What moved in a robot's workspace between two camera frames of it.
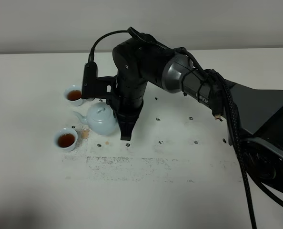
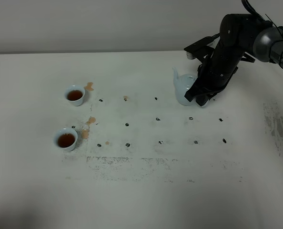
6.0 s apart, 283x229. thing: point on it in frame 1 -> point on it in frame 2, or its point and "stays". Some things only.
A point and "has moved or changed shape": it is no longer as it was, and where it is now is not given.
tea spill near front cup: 85,133 stays
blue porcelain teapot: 101,119 has moved or changed shape
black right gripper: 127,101 -> 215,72
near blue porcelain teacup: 65,139 stays
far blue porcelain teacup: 73,95 stays
